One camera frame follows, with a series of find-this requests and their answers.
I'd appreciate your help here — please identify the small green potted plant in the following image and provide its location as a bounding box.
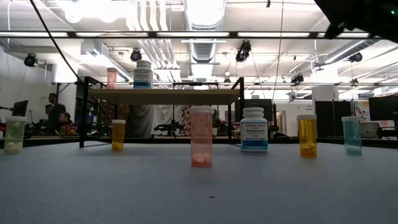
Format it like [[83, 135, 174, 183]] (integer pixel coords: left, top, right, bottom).
[[213, 108, 221, 137]]

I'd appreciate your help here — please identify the blue pill bottle white cap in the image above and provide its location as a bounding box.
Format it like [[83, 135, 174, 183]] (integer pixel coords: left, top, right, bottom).
[[341, 116, 363, 156]]

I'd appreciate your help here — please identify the black laptop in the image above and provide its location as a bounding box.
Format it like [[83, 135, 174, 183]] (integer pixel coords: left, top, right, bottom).
[[11, 100, 29, 118]]

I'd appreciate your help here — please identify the white melatonin bottle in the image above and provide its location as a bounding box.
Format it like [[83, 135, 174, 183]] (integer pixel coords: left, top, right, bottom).
[[239, 107, 269, 153], [133, 60, 154, 90]]

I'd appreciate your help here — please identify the pink pill bottle white cap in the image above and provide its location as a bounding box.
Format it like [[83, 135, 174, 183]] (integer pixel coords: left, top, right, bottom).
[[106, 67, 118, 90], [189, 106, 215, 167]]

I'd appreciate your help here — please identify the black metal table frame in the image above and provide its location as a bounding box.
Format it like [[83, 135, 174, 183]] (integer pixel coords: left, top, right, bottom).
[[0, 136, 398, 149]]

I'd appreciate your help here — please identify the blue grey table mat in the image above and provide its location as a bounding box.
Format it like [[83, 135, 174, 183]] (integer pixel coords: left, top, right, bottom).
[[0, 141, 398, 224]]

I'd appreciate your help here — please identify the black overhead frame beam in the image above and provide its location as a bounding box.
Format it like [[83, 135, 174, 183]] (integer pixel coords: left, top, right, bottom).
[[0, 30, 398, 40]]

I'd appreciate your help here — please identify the red white patterned cloth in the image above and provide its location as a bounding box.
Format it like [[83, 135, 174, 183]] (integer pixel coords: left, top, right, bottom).
[[181, 105, 191, 137]]

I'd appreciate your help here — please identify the amber pill bottle white cap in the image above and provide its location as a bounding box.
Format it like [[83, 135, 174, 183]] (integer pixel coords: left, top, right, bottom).
[[111, 119, 127, 152], [296, 114, 318, 159]]

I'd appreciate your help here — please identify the green pill bottle white cap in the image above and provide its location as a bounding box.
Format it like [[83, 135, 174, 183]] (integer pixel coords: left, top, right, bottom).
[[2, 116, 28, 156]]

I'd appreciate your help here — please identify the grey hanging cloth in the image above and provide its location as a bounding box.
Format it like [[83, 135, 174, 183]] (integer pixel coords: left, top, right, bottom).
[[126, 105, 155, 139]]

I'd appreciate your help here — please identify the colourful wall poster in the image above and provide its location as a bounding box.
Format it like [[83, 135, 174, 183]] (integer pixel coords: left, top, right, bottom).
[[353, 100, 371, 122]]

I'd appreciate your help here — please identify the wooden shelf black frame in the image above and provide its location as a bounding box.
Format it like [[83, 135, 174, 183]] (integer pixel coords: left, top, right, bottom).
[[79, 76, 246, 149]]

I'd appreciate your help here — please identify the black wide monitor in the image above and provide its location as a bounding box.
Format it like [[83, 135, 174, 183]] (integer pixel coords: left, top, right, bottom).
[[368, 95, 398, 127]]

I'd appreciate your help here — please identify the long black arm cable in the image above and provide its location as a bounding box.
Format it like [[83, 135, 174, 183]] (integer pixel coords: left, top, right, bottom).
[[29, 0, 84, 85]]

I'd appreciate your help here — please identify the black television screen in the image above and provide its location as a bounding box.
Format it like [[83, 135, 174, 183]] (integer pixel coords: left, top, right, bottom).
[[234, 98, 274, 123]]

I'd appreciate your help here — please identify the dark orange patterned cloth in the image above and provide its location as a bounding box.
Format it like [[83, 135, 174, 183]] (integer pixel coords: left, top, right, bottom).
[[99, 101, 130, 138]]

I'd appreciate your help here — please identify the black partition panel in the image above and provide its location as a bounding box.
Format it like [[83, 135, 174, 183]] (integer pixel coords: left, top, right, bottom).
[[314, 100, 354, 138]]

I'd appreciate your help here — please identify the silver ceiling duct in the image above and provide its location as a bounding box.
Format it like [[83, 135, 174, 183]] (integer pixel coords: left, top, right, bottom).
[[183, 0, 227, 63]]

